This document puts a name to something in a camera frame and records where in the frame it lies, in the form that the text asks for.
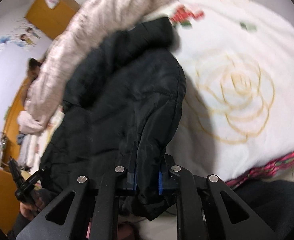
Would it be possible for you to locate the black hooded puffer jacket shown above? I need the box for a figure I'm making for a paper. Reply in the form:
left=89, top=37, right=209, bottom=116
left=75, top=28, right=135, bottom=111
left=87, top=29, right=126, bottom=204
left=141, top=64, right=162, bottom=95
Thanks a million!
left=40, top=17, right=186, bottom=220

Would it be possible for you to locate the person's left hand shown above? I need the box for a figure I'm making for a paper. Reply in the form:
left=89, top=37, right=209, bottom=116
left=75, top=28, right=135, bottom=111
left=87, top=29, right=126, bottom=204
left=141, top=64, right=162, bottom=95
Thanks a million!
left=20, top=196, right=45, bottom=221

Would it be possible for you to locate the white floral bed sheet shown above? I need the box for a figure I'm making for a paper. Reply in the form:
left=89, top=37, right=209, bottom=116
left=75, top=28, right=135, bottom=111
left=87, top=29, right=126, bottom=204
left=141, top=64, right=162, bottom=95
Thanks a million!
left=19, top=0, right=294, bottom=240

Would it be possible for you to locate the brown fleece blanket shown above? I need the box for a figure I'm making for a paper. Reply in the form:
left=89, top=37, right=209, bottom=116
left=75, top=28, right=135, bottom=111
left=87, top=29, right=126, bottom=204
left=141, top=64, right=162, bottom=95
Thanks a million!
left=21, top=56, right=46, bottom=105

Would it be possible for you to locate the orange wooden cabinet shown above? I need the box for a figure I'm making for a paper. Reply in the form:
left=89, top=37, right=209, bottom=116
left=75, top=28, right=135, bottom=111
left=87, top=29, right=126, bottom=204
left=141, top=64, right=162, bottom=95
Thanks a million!
left=25, top=0, right=80, bottom=40

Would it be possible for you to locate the pink leaf-pattern duvet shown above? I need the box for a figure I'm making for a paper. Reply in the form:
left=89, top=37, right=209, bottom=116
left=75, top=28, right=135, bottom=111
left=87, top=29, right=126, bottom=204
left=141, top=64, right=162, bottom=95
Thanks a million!
left=17, top=0, right=173, bottom=134

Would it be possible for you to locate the cartoon couple wall sticker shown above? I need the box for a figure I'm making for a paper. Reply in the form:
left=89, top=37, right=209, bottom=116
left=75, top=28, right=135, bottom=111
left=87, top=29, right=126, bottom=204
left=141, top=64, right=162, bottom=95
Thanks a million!
left=0, top=18, right=44, bottom=51

